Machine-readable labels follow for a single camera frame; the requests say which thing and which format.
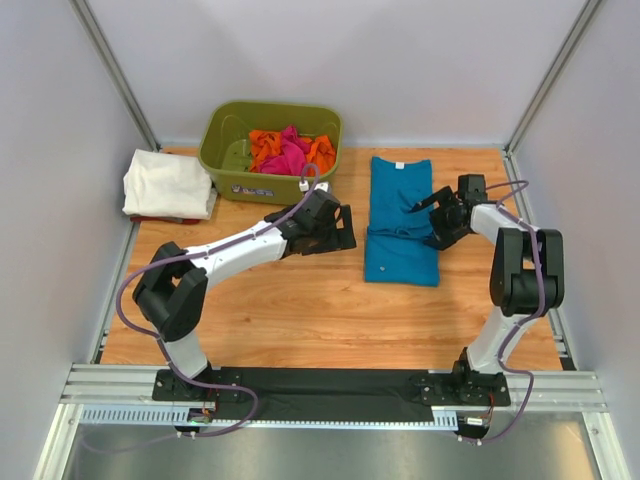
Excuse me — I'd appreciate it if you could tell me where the folded white t shirt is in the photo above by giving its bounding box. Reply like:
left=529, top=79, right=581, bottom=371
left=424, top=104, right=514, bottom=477
left=122, top=148, right=218, bottom=220

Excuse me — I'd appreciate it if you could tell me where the olive green plastic tub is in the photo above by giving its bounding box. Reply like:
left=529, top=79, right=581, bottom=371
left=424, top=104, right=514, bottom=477
left=198, top=101, right=343, bottom=205

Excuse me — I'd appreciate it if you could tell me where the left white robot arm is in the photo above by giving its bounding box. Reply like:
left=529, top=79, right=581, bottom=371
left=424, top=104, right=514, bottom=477
left=132, top=189, right=357, bottom=401

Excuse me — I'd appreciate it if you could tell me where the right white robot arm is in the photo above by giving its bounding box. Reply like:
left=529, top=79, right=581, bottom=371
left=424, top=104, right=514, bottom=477
left=410, top=174, right=565, bottom=404

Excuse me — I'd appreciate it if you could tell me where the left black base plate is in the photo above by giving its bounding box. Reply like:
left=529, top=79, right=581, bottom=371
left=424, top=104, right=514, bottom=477
left=152, top=369, right=251, bottom=403

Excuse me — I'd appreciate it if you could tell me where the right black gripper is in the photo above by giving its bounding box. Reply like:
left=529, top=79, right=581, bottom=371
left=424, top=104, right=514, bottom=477
left=411, top=187, right=468, bottom=251

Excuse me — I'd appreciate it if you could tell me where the black cloth strip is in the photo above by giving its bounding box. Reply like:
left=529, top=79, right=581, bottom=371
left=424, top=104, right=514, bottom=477
left=214, top=367, right=434, bottom=423

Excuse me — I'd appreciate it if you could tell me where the orange t shirt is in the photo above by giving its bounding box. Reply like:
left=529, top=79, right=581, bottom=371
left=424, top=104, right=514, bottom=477
left=249, top=130, right=337, bottom=175

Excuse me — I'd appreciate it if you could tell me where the blue t shirt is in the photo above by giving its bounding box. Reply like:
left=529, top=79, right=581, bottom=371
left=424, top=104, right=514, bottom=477
left=364, top=156, right=440, bottom=287

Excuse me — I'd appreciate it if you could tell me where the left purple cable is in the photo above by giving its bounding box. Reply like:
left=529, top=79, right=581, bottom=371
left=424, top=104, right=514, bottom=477
left=79, top=163, right=322, bottom=454

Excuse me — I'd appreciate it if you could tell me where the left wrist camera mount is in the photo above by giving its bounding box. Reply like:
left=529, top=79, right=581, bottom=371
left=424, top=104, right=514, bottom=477
left=298, top=181, right=331, bottom=193

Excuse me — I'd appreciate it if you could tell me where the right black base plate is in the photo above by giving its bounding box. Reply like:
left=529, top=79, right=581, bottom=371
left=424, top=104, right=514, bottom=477
left=410, top=371, right=511, bottom=407

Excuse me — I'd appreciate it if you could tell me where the aluminium frame rail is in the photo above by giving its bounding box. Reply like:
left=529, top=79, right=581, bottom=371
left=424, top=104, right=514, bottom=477
left=59, top=364, right=609, bottom=413

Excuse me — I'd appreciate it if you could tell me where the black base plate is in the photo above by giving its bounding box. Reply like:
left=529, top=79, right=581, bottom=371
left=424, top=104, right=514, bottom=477
left=410, top=371, right=511, bottom=407
left=152, top=369, right=251, bottom=403

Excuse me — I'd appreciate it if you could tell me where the pink t shirt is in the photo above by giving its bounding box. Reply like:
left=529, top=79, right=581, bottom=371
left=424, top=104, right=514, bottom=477
left=253, top=125, right=311, bottom=176

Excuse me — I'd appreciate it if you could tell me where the white slotted cable duct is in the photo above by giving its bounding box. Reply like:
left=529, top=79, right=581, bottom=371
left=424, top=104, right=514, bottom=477
left=79, top=405, right=466, bottom=432

